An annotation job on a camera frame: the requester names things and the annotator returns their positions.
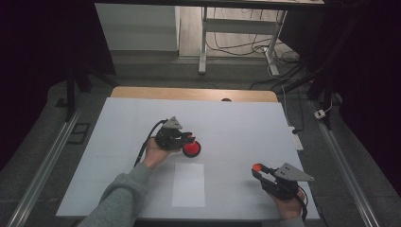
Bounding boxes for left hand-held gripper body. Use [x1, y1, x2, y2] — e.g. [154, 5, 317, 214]
[154, 116, 187, 151]

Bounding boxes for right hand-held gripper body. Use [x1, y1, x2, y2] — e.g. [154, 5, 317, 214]
[268, 163, 315, 201]

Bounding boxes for round red ink pad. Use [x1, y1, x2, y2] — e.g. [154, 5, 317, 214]
[182, 140, 202, 159]

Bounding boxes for white paper sheet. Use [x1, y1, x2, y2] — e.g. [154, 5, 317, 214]
[171, 162, 206, 208]

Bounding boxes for person's left hand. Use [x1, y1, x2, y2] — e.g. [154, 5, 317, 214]
[141, 137, 181, 170]

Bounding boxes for person's right hand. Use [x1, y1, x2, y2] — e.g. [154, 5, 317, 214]
[272, 190, 306, 221]

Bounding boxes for white power strip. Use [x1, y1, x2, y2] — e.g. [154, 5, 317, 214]
[288, 126, 305, 151]

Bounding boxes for wooden table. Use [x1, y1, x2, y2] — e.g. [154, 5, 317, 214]
[111, 86, 279, 103]

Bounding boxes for large white board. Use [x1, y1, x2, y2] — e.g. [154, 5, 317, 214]
[56, 96, 321, 220]

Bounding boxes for black stand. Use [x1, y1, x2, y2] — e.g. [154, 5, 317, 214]
[277, 60, 336, 131]
[64, 62, 118, 123]

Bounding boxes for black floor socket plate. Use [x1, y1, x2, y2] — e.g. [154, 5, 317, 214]
[67, 122, 91, 146]

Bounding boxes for white cabinet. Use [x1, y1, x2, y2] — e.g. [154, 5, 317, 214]
[95, 3, 181, 52]

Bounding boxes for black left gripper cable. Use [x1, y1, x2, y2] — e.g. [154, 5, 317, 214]
[133, 118, 168, 168]

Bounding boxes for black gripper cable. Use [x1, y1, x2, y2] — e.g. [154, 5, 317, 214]
[294, 185, 309, 221]
[133, 118, 168, 168]

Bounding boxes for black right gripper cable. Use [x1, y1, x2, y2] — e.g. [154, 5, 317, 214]
[294, 185, 309, 221]

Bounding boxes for metal floor rail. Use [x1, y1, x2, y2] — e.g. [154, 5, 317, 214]
[310, 100, 382, 227]
[6, 103, 87, 227]

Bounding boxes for tangle of floor cables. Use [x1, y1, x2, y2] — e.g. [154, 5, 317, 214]
[206, 8, 301, 65]

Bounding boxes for white desk frame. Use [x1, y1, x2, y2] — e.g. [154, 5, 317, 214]
[198, 6, 288, 77]

